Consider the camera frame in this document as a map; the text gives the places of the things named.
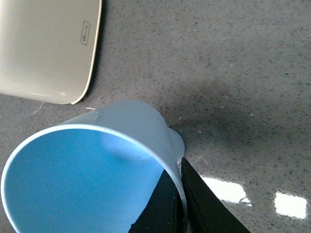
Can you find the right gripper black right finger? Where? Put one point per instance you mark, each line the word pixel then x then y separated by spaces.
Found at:
pixel 206 212

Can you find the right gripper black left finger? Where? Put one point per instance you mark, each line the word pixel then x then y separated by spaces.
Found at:
pixel 163 212

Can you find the blue cup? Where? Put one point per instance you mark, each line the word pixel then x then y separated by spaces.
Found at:
pixel 94 173
pixel 177 145

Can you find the cream two-slot toaster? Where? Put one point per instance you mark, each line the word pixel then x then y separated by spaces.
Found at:
pixel 48 48

